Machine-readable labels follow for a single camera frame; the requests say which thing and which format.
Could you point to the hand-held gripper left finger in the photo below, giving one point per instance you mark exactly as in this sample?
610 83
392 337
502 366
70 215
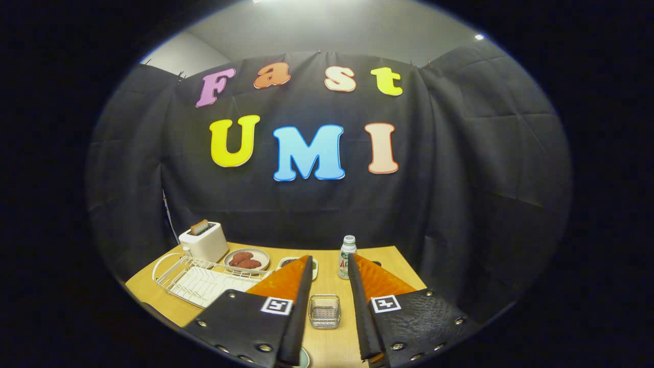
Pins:
301 317

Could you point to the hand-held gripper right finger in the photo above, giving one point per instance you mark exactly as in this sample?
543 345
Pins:
365 327

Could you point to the light green plate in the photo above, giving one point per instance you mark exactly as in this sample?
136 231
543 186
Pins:
304 359

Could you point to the beige round plate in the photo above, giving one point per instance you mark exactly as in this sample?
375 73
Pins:
261 254

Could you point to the white divided tray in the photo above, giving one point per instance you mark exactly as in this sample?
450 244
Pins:
282 264

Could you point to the pile of dark beans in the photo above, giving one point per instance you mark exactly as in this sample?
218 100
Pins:
289 262

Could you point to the brown meat piece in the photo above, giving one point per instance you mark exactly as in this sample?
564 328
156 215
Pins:
250 264
240 257

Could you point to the white drink bottle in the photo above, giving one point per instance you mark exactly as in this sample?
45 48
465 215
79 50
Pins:
347 250

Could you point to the white toaster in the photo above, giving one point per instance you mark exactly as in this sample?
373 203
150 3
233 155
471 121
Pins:
207 245

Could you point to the bread slice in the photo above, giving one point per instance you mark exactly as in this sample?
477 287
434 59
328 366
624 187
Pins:
199 227

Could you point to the black backdrop cloth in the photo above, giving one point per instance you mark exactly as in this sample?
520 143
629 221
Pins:
460 179

